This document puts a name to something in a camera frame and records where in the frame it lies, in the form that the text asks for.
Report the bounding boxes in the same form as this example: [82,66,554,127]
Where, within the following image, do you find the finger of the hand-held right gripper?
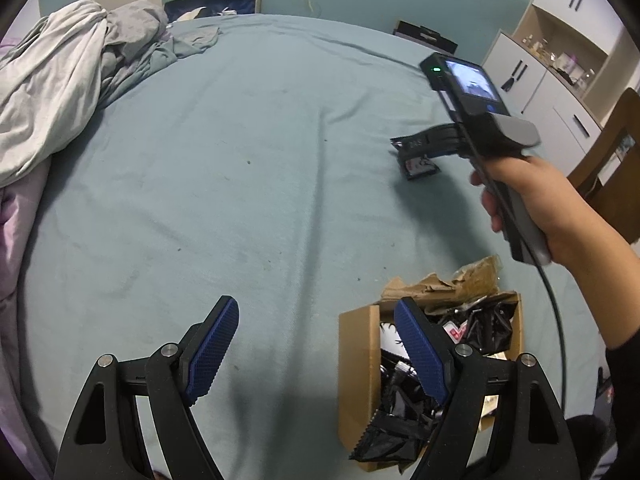
[406,125,468,159]

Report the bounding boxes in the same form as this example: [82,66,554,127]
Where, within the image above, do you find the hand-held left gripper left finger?
[54,296,240,480]

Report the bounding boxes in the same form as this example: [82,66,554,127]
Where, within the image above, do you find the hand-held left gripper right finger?
[394,296,581,480]

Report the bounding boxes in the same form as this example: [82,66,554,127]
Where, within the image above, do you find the black foil snack packet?
[390,135,441,181]

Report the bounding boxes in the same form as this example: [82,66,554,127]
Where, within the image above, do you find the brown cardboard box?
[337,280,526,473]

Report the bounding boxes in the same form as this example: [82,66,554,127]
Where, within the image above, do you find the pile of black snack packets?
[350,295,516,463]

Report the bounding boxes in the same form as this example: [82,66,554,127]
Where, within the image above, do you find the person's right forearm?
[550,175,640,376]

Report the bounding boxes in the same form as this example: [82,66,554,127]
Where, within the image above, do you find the person's right hand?
[469,155,589,262]

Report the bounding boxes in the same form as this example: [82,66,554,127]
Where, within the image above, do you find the white cabinet with open shelf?
[482,0,636,171]

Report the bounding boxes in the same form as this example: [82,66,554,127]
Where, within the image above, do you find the black flat box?
[392,20,459,56]

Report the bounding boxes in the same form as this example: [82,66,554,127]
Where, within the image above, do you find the small bottles and jars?
[520,32,596,91]

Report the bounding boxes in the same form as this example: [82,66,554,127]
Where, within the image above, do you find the crumpled clear packing tape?
[452,255,503,296]

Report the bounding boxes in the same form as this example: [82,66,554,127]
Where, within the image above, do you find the brown wooden chair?
[567,87,640,246]

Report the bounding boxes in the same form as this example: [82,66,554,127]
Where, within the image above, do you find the lilac quilt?
[0,160,53,461]

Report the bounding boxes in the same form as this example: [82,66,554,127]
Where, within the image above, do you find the crumpled grey-green duvet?
[0,0,222,187]

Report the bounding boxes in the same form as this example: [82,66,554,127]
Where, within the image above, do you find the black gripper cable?
[534,260,568,396]

